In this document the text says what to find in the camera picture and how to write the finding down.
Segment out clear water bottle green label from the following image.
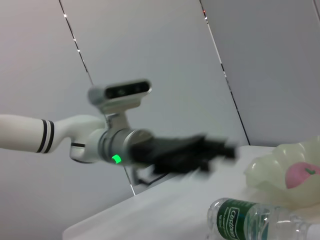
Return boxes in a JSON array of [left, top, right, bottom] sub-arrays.
[[206, 197, 320, 240]]

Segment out pale green wavy glass plate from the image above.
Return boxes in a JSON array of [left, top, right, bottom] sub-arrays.
[[243, 136, 320, 210]]

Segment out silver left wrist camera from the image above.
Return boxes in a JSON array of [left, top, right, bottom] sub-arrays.
[[87, 78, 153, 131]]

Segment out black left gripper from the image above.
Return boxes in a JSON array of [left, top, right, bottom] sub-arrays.
[[129, 134, 238, 176]]

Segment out pink toy peach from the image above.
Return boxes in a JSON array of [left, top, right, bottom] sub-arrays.
[[285, 161, 320, 190]]

